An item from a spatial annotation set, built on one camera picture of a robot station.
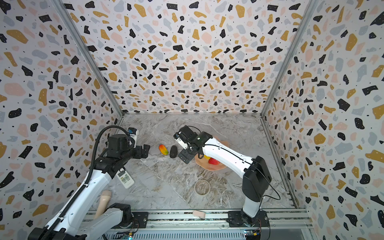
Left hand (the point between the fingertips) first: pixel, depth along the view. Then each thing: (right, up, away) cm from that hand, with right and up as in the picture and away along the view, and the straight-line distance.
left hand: (140, 142), depth 78 cm
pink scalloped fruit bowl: (+34, -14, +15) cm, 40 cm away
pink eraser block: (+31, -36, -2) cm, 47 cm away
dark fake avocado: (+14, -8, +19) cm, 25 cm away
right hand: (+24, -3, +3) cm, 25 cm away
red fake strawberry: (+39, -13, +13) cm, 44 cm away
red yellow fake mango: (+7, -6, +19) cm, 21 cm away
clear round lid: (+32, -26, +8) cm, 42 cm away
